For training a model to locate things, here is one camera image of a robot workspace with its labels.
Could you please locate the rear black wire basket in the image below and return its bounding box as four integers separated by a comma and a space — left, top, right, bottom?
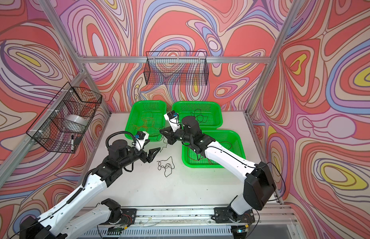
144, 50, 209, 86

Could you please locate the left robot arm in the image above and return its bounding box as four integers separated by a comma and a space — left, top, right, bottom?
19, 131, 161, 239

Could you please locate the black marker pen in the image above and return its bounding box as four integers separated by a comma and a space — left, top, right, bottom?
71, 134, 75, 152

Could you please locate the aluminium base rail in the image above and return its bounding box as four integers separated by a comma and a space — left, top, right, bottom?
53, 204, 296, 232

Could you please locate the black wire basket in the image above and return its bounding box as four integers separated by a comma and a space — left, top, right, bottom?
26, 83, 102, 154
144, 50, 209, 86

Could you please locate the green basket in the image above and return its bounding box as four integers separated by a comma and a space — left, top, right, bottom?
182, 129, 246, 168
172, 101, 223, 129
125, 100, 167, 142

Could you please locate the front green basket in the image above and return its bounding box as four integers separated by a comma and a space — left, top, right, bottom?
182, 129, 246, 168

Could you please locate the left green basket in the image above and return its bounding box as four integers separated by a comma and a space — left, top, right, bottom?
125, 100, 167, 142

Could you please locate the left black wire basket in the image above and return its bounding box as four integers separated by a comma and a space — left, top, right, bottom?
26, 83, 102, 154

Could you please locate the orange cable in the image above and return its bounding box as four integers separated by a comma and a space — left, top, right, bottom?
133, 109, 162, 135

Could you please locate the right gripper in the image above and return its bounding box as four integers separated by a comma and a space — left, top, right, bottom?
159, 124, 193, 145

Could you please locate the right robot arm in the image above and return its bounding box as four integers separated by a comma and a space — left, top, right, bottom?
160, 111, 277, 223

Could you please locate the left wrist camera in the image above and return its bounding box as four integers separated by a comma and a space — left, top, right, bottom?
135, 131, 149, 151

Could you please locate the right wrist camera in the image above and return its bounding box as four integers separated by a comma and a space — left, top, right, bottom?
164, 111, 182, 132

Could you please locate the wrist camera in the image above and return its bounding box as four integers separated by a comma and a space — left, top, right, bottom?
164, 111, 182, 132
135, 131, 149, 151

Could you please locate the rear right green basket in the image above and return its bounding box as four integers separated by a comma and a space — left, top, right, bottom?
172, 101, 223, 129

